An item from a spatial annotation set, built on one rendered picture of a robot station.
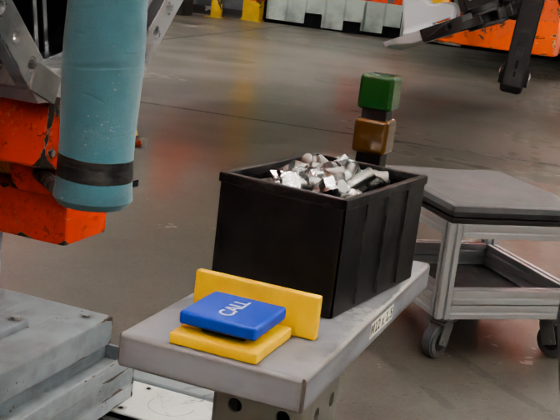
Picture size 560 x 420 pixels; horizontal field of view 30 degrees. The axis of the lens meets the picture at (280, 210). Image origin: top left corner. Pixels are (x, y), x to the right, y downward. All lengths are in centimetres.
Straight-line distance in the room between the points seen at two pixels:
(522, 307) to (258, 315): 145
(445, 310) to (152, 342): 137
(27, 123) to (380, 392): 101
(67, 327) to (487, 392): 93
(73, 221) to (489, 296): 114
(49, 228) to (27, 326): 26
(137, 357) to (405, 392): 121
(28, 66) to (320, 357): 52
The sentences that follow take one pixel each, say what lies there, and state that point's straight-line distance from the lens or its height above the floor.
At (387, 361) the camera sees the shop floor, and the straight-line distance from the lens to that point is 220.
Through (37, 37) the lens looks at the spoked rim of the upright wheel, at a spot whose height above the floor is 64.
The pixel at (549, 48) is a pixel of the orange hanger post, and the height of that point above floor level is 55.
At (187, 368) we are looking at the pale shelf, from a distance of 88.
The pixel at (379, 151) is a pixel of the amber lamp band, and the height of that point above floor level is 58.
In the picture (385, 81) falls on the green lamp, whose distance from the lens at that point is 118.
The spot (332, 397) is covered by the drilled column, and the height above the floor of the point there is 35.
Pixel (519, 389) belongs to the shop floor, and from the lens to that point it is 218.
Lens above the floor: 76
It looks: 13 degrees down
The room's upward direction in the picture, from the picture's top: 7 degrees clockwise
